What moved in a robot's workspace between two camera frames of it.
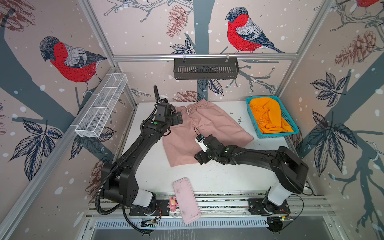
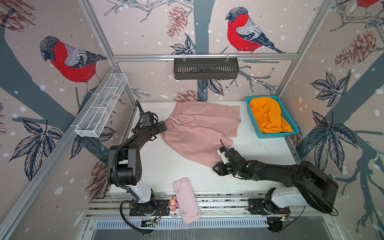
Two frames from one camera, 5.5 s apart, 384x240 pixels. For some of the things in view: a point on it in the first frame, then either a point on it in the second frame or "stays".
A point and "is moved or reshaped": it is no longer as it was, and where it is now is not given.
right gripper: [201, 154] to [220, 168]
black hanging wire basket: [206, 68] stays
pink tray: [186, 200] stays
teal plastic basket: [270, 116] stays
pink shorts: [182, 142] is moved or reshaped
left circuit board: [150, 223] stays
